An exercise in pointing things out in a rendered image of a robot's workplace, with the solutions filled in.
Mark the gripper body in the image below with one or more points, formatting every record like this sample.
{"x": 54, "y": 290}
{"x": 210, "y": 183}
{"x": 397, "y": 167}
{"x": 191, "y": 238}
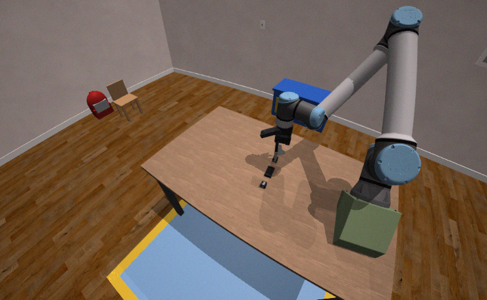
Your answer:
{"x": 285, "y": 136}

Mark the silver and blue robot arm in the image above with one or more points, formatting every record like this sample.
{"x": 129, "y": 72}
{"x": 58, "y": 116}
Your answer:
{"x": 392, "y": 159}

